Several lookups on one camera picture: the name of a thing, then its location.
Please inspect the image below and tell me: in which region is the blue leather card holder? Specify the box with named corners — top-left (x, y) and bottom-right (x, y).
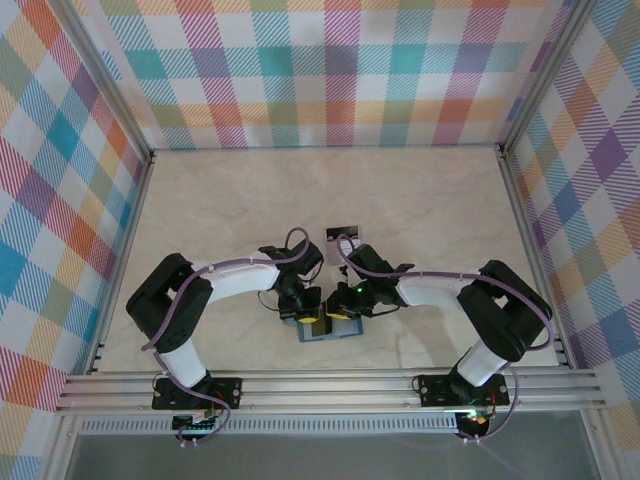
top-left (283, 314), bottom-right (364, 344)

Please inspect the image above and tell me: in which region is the white card with black stripe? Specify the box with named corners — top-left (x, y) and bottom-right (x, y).
top-left (324, 225), bottom-right (362, 248)

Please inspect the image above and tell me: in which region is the small circuit board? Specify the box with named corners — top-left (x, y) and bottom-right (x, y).
top-left (457, 407), bottom-right (494, 432)
top-left (172, 408), bottom-right (224, 435)

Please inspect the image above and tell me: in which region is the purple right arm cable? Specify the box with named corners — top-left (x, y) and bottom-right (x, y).
top-left (335, 234), bottom-right (555, 446)

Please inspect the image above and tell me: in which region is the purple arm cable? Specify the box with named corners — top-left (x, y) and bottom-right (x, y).
top-left (335, 234), bottom-right (555, 446)
top-left (140, 227), bottom-right (309, 447)

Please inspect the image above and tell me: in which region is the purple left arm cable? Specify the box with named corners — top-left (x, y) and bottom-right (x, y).
top-left (140, 227), bottom-right (309, 447)

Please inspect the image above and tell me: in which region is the aluminium frame cross rail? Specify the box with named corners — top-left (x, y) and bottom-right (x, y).
top-left (53, 366), bottom-right (607, 416)

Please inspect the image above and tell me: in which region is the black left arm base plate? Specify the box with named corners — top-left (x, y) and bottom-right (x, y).
top-left (151, 377), bottom-right (244, 412)

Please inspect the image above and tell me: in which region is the slotted grey cable duct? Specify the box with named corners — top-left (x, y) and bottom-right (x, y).
top-left (78, 417), bottom-right (461, 436)

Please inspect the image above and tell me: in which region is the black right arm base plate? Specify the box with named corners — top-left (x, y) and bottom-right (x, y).
top-left (417, 372), bottom-right (511, 409)

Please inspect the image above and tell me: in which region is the aluminium side rail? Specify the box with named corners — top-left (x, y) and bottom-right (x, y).
top-left (84, 149), bottom-right (157, 376)
top-left (497, 147), bottom-right (574, 369)

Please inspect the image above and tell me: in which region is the aluminium frame leg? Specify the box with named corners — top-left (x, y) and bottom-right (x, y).
top-left (42, 414), bottom-right (81, 480)
top-left (579, 409), bottom-right (614, 480)

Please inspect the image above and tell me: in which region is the aluminium frame post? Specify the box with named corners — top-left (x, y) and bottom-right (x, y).
top-left (494, 0), bottom-right (594, 156)
top-left (59, 0), bottom-right (156, 159)

